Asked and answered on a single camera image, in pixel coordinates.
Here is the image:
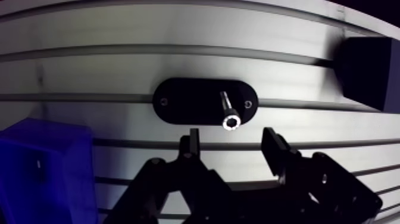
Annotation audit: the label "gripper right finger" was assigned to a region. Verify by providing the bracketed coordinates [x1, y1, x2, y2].
[240, 126, 383, 224]

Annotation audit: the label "dark blue-grey block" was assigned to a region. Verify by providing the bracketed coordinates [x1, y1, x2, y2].
[332, 36, 400, 114]

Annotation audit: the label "black oval holder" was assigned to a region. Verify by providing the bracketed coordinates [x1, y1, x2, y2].
[152, 77, 260, 126]

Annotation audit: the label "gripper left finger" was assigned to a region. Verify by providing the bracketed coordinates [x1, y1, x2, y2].
[103, 127, 233, 224]

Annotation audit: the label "blue bin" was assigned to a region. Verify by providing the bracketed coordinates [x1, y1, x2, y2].
[0, 117, 99, 224]

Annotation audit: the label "steel bolt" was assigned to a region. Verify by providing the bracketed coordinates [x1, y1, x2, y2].
[219, 91, 242, 131]

